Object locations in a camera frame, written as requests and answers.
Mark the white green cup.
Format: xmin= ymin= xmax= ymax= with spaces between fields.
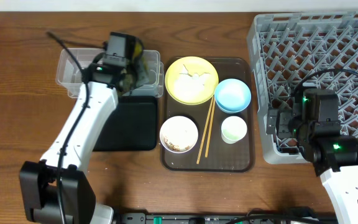
xmin=221 ymin=116 xmax=248 ymax=144

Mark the white bowl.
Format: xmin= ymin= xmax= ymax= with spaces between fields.
xmin=159 ymin=116 xmax=198 ymax=154

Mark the light blue bowl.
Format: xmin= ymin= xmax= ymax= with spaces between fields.
xmin=214 ymin=78 xmax=252 ymax=114

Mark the clear plastic waste bin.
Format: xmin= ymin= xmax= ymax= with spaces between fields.
xmin=55 ymin=48 xmax=164 ymax=98

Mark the left wooden chopstick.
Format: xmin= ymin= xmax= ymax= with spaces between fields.
xmin=196 ymin=97 xmax=214 ymax=164

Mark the grey dishwasher rack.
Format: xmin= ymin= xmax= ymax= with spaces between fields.
xmin=247 ymin=11 xmax=358 ymax=164

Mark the black waste tray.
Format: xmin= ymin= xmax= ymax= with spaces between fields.
xmin=94 ymin=96 xmax=158 ymax=152

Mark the white tissue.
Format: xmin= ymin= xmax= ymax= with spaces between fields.
xmin=178 ymin=64 xmax=211 ymax=88

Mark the brown serving tray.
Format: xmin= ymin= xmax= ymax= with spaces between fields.
xmin=160 ymin=57 xmax=255 ymax=173

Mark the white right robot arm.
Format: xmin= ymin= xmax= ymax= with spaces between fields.
xmin=266 ymin=88 xmax=358 ymax=223

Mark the yellow green wrapper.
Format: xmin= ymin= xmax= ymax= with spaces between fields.
xmin=132 ymin=40 xmax=144 ymax=62

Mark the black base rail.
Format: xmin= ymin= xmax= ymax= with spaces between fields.
xmin=113 ymin=211 xmax=338 ymax=224

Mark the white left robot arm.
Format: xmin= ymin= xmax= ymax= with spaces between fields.
xmin=19 ymin=32 xmax=149 ymax=223

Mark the yellow plate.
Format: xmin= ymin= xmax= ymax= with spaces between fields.
xmin=165 ymin=56 xmax=219 ymax=105

